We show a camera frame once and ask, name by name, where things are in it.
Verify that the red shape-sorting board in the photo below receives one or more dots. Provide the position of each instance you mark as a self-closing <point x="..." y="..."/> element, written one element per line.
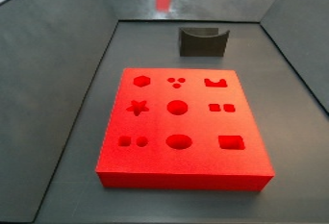
<point x="182" y="133"/>

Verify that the black curved holder stand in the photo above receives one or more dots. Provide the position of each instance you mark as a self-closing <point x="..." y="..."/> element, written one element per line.
<point x="202" y="42"/>

